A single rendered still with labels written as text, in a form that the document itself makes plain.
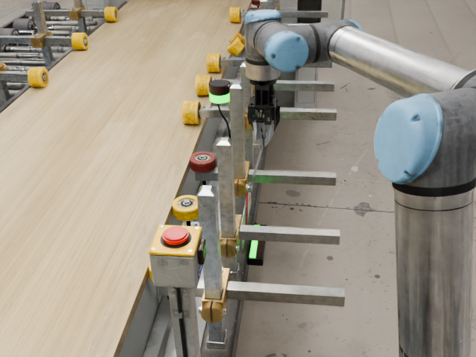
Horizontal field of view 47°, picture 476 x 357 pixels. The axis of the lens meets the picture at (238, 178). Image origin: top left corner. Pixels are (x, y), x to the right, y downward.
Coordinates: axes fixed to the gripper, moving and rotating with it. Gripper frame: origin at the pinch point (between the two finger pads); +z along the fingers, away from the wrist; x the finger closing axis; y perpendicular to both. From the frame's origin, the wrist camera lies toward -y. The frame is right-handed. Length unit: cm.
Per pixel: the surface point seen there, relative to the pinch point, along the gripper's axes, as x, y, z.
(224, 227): -8.6, 23.1, 13.9
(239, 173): -7.5, -1.9, 12.2
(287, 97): -2, -245, 92
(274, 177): 2.7, -6.2, 15.9
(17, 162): -77, -1, 11
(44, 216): -57, 26, 11
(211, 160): -16.6, -5.9, 10.4
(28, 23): -156, -174, 17
